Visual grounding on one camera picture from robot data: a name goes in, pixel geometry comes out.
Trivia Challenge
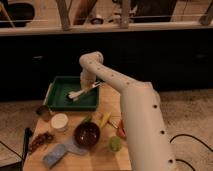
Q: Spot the brown dried chili bunch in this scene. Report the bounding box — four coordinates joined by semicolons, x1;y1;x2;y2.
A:
29;132;54;153

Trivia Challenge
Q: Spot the white dish brush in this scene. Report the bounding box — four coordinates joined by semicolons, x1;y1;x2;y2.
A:
66;81;100;101

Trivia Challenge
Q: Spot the dark maroon bowl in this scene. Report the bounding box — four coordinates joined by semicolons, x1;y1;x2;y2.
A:
73;122;100;149

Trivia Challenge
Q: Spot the black cable right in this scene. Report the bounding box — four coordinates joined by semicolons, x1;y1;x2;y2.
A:
169;133;213;171

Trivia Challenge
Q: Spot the green vegetable toy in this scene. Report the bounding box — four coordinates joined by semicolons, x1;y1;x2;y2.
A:
82;115;92;123

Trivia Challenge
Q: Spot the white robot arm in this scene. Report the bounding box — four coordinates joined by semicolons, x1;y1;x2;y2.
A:
79;52;179;171

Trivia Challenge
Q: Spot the green plastic tray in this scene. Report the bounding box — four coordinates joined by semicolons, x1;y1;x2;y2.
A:
45;76;99;111

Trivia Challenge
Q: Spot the yellow banana toy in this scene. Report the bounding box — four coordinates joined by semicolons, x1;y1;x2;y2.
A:
99;113;111;129

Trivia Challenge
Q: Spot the terracotta orange bowl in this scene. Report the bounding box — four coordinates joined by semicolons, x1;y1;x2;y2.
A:
116;121;126;139

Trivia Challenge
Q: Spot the green plastic cup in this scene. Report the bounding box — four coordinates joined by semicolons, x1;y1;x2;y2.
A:
108;136;122;152

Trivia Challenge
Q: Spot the white round container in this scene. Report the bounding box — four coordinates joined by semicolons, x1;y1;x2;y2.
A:
51;113;69;131

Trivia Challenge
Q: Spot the small metal cup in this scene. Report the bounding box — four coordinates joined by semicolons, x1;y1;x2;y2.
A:
36;105;51;122

